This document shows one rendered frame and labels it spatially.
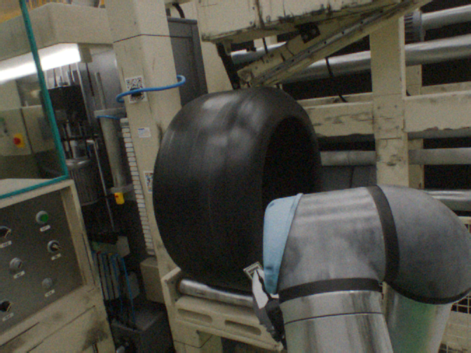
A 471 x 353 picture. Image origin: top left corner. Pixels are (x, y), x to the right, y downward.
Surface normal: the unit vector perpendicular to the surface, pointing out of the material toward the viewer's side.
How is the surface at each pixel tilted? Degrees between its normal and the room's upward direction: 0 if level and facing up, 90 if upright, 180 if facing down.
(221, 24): 90
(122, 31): 90
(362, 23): 90
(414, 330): 112
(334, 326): 50
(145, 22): 90
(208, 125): 42
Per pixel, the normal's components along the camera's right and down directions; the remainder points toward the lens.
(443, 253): 0.29, 0.16
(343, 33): -0.51, 0.27
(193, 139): -0.48, -0.42
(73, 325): 0.84, 0.01
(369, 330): 0.40, -0.43
